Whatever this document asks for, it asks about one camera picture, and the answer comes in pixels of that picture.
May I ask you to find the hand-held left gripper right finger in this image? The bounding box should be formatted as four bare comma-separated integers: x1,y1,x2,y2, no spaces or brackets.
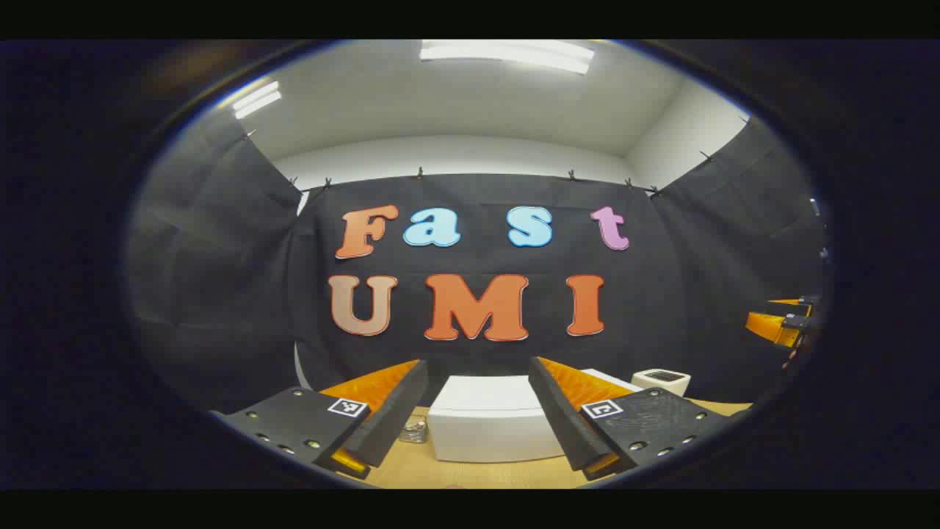
528,356,737,483

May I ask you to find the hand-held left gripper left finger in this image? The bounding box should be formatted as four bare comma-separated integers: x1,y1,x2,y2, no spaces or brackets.
209,359,430,481

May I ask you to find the white microwave oven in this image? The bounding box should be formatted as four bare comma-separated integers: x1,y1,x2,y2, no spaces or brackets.
428,369,643,464

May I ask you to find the white toaster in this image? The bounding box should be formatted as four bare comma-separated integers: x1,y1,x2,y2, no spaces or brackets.
631,369,692,398

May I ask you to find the ceiling light panel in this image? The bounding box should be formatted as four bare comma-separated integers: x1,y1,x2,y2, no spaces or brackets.
232,81,283,120
419,40,596,75

